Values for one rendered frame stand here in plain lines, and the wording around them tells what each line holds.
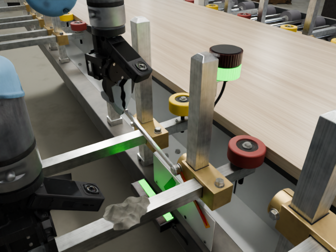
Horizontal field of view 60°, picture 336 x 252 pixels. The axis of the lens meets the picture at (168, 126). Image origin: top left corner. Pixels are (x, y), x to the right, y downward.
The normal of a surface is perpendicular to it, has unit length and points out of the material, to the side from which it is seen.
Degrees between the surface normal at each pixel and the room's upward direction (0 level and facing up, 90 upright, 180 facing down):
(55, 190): 34
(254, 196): 90
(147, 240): 0
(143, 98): 90
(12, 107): 91
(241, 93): 0
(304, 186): 90
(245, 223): 0
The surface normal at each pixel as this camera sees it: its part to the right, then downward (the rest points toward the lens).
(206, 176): 0.00, -0.84
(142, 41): 0.51, 0.47
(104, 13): 0.04, 0.54
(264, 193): -0.86, 0.28
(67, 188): 0.46, -0.87
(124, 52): 0.41, -0.55
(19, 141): 0.91, 0.23
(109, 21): 0.32, 0.52
